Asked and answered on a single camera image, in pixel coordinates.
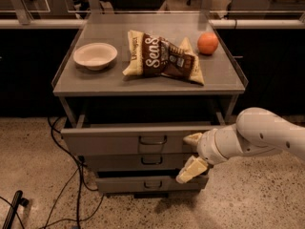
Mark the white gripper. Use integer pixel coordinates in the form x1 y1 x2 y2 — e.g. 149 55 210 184
175 129 227 184

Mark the grey top drawer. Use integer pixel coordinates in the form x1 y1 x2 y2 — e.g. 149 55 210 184
62 112 222 156

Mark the grey drawer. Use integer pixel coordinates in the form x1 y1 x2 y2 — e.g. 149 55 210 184
62 112 222 156
95 170 208 195
85 153 192 172

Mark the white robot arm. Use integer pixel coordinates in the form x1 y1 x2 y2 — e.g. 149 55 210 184
176 108 305 183

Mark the grey bottom drawer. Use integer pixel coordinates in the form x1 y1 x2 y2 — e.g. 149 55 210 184
95 170 208 195

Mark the grey drawer cabinet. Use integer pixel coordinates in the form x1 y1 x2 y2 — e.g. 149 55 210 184
51 12 250 198

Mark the grey middle drawer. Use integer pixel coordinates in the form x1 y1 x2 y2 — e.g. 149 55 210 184
85 153 192 172

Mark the brown chip bag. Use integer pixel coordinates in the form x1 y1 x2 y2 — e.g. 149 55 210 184
123 31 204 85

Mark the orange fruit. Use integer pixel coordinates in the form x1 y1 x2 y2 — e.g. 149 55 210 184
197 32 218 55

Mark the white paper bowl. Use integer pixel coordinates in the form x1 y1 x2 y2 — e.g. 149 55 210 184
73 43 117 71

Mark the black stand foot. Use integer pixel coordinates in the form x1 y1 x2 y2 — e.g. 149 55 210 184
2 190 30 229

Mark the black floor cable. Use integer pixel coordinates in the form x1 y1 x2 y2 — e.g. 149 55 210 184
37 116 106 229

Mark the white horizontal rail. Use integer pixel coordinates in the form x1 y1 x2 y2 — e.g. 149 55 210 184
0 19 305 30

